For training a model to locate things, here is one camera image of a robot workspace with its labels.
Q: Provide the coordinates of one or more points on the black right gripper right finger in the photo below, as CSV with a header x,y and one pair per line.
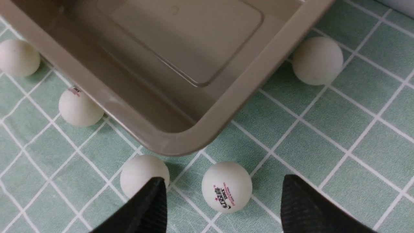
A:
x,y
304,210

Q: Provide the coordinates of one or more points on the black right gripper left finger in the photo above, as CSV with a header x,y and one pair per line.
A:
x,y
145,212

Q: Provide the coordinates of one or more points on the white ping-pong ball plain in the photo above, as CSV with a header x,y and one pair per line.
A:
x,y
18,58
139,170

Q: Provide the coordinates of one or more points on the white ping-pong ball logo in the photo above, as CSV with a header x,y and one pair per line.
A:
x,y
226,187

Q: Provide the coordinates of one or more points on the white ping-pong ball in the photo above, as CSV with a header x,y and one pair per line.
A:
x,y
78,109
317,61

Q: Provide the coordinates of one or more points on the white ping-pong ball behind bin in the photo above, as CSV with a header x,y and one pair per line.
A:
x,y
317,61

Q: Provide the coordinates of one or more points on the green checked tablecloth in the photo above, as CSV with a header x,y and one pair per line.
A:
x,y
352,140

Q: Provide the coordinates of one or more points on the olive plastic storage bin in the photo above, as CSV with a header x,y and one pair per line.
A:
x,y
172,73

